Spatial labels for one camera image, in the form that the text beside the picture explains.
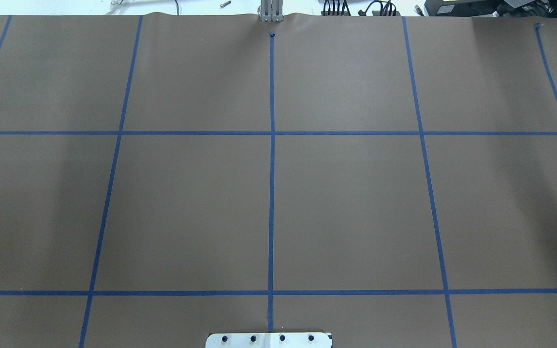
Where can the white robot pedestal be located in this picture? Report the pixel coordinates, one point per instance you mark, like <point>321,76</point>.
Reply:
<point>270,340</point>

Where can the black monitor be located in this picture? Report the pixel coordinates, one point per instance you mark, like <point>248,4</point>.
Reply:
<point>460,8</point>

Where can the aluminium frame post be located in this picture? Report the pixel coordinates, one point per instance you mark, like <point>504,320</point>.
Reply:
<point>271,11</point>

